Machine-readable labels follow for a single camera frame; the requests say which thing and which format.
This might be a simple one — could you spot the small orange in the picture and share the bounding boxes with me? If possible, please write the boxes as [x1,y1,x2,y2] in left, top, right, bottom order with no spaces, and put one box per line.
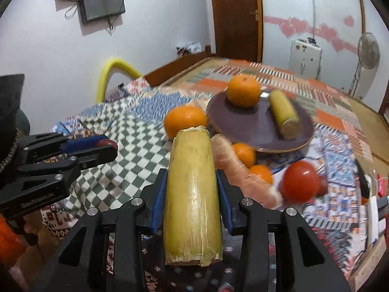
[232,143,256,168]
[249,164,273,186]

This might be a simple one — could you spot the large red tomato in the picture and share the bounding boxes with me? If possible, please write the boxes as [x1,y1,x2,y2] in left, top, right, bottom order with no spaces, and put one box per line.
[280,161,321,205]

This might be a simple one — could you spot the white box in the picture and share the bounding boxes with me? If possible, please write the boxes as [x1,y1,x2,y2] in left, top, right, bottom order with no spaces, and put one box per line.
[366,196,381,247]

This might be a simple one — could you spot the white box appliance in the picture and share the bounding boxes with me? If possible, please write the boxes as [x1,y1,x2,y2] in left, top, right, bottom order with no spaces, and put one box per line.
[288,37,323,80]

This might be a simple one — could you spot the short yellow sugarcane piece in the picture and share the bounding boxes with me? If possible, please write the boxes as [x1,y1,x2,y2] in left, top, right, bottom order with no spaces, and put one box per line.
[269,89,306,139]

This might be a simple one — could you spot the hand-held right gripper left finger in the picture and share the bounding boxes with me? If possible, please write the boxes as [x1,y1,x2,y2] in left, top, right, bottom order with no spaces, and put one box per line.
[33,168,168,292]

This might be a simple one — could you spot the brown wooden door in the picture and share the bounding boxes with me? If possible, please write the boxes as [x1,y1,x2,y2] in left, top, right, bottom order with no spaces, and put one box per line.
[210,0,263,63]

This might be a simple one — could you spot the long yellow sugarcane piece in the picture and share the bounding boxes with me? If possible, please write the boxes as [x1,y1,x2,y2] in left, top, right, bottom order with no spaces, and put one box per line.
[163,126,224,266]

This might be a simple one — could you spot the dark wall panel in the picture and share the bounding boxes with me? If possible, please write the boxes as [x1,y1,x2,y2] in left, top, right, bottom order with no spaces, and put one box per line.
[78,0,126,25]

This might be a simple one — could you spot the pile of clothes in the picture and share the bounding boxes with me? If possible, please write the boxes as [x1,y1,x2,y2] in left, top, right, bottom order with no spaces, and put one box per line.
[176,41,203,59]

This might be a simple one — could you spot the standing fan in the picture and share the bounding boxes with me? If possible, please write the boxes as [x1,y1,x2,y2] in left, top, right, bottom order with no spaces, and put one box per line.
[348,32,380,98]

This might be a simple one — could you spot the orange carrot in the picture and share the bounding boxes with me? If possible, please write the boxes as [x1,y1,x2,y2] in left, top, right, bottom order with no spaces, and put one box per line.
[211,134,283,209]

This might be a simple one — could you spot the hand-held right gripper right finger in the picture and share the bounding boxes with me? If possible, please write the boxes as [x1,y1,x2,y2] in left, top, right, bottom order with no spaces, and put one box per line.
[215,169,351,292]

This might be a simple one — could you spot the small red tomato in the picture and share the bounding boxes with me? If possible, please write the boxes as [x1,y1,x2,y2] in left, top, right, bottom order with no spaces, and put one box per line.
[97,138,118,151]

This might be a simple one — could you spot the pink heart wall stickers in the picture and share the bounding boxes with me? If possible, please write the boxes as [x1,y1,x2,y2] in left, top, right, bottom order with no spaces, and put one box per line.
[264,15,359,53]

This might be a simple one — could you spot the yellow chair back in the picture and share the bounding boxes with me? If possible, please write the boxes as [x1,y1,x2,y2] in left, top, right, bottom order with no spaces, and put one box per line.
[97,57,143,103]

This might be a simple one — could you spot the brown round plate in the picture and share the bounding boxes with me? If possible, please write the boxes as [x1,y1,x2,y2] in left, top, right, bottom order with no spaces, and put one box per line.
[207,90,315,153]

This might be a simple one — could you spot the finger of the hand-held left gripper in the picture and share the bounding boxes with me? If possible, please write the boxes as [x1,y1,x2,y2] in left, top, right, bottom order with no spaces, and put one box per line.
[18,132,110,167]
[0,145,119,219]

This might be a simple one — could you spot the large orange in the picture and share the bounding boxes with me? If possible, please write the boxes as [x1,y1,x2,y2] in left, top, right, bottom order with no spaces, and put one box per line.
[227,74,262,108]
[164,105,209,142]

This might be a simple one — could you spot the black flat object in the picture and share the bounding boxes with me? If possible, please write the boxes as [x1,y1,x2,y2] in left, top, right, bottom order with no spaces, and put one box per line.
[354,158,373,200]

